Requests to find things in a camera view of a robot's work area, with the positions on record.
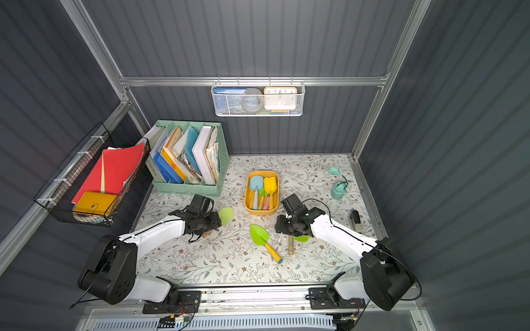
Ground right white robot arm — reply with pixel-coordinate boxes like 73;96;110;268
275;194;416;311

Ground yellow white alarm clock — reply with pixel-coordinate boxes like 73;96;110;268
263;86;298;113

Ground grey tape roll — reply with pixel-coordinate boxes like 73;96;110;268
241;88;263;114

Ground green pointed trowel yellow handle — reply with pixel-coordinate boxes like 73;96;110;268
250;224;283;263

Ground blue box in basket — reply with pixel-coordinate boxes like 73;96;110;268
212;87;247;116

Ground red folder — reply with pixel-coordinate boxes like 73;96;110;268
72;143;145;204

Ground yellow plastic storage box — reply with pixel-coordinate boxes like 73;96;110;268
244;170;280;216

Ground green shovel wooden handle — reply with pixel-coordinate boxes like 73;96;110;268
202;207;234;237

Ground blue folder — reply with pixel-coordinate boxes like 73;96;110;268
153;153;184;184

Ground green book organizer crate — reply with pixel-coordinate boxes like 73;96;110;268
146;120;230;197

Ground yellow rake-edged shovel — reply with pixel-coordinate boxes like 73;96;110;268
247;190;254;210

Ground yellow scoop shovel slotted handle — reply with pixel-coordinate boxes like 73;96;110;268
264;177;277;210

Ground yellow wallet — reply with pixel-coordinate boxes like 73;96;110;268
73;192;117;215

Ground light blue shovel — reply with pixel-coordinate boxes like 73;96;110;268
249;175;264;210

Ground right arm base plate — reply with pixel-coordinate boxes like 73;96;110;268
305;287;366;310

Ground white hardcover book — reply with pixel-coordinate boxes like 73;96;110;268
192;126;215;186

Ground blue shovel wooden handle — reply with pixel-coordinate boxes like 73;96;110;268
288;237;295;256

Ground black wire side basket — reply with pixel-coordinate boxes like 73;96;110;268
35;125;150;226

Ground white wire wall basket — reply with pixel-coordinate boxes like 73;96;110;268
211;83;306;117

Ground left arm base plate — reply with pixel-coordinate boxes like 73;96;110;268
142;290;202;315

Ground floral table mat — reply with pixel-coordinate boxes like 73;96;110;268
137;154;375;285

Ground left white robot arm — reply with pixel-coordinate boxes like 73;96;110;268
77;194;222;307

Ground purple shovel pink handle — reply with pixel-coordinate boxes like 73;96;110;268
262;194;271;210

